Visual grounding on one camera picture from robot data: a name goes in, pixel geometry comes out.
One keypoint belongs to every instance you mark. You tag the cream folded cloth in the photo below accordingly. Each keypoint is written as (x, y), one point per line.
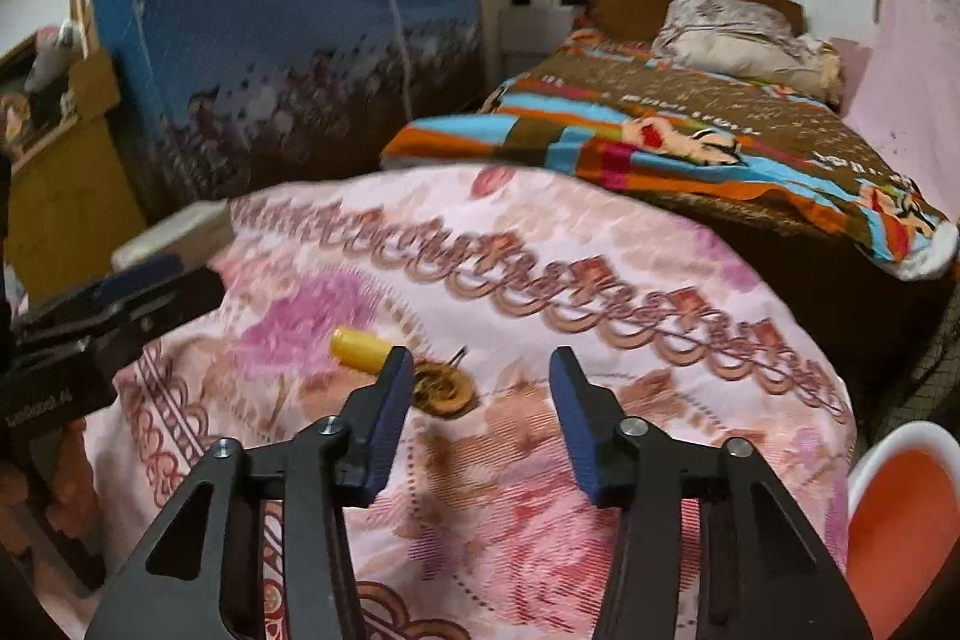
(823, 66)

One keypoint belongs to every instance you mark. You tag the small yellow tube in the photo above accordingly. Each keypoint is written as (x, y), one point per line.
(358, 349)

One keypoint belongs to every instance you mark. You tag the floral pillow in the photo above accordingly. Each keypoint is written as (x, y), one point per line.
(720, 21)

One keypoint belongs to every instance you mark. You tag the white and brown small box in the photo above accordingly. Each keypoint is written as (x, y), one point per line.
(172, 231)

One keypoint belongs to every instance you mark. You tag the wooden cabinet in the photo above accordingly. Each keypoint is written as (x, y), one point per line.
(67, 197)

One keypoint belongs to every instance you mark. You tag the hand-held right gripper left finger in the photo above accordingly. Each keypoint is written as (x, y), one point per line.
(390, 430)

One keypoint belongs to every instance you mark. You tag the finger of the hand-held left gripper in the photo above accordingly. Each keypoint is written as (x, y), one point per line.
(157, 302)

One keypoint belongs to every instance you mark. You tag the colourful cartoon blanket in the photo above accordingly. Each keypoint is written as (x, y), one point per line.
(675, 108)

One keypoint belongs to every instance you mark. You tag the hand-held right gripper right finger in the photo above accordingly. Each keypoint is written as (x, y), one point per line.
(576, 431)

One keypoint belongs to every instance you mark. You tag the pink floral table cloth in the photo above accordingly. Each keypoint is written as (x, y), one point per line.
(525, 280)

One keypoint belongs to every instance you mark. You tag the white storage box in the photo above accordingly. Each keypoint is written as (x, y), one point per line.
(536, 40)

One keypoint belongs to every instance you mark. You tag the pink hanging sheet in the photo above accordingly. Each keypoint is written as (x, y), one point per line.
(915, 48)

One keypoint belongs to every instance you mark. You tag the brown round disc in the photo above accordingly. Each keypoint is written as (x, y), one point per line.
(442, 391)

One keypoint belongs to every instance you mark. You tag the white basin with orange inside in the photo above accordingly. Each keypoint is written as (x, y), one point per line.
(900, 520)

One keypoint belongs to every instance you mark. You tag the cream pillow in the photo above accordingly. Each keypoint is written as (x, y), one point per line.
(772, 66)

